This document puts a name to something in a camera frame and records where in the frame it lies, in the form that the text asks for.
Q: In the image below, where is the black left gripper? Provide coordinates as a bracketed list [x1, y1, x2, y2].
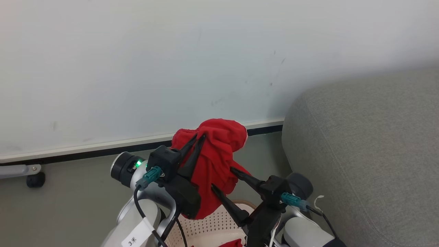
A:
[164, 133, 206, 220]

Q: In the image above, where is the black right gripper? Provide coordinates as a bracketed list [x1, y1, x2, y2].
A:
[211, 167, 282, 247]

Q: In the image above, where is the red basketball jersey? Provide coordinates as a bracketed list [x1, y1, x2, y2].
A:
[170, 118, 251, 220]

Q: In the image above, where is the white perforated laundry basket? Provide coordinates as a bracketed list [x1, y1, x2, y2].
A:
[165, 200, 275, 247]

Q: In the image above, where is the white and black baseboard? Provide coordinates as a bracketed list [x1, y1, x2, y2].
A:
[0, 118, 285, 167]

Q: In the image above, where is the white paper label tag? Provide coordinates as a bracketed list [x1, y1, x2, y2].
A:
[121, 217, 155, 247]

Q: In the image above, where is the grey fabric sofa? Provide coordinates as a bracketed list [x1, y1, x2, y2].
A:
[281, 67, 439, 247]

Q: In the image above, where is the black caster wheel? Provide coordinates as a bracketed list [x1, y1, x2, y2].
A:
[27, 172, 46, 188]

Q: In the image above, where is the grey metal cart leg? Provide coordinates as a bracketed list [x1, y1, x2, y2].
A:
[0, 164, 41, 179]

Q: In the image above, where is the black cable with teal plug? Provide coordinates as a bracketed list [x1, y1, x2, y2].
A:
[134, 166, 168, 247]
[281, 192, 340, 240]

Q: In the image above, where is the thin black cable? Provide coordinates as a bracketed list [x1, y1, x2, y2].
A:
[176, 218, 188, 247]

